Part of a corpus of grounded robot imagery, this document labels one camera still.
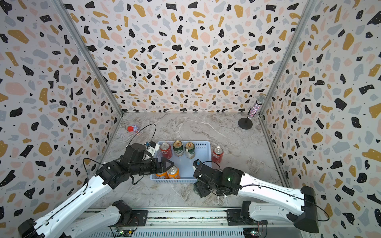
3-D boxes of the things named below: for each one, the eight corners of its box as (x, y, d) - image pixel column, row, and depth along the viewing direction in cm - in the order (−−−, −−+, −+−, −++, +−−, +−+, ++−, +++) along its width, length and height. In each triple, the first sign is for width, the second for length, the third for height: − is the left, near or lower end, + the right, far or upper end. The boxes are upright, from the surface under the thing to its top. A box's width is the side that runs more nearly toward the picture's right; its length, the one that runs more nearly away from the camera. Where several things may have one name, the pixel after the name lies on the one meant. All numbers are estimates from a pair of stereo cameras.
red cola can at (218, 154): (212, 164, 95) (214, 155, 86) (212, 155, 100) (213, 145, 91) (221, 164, 96) (223, 155, 87) (220, 155, 100) (222, 146, 91)
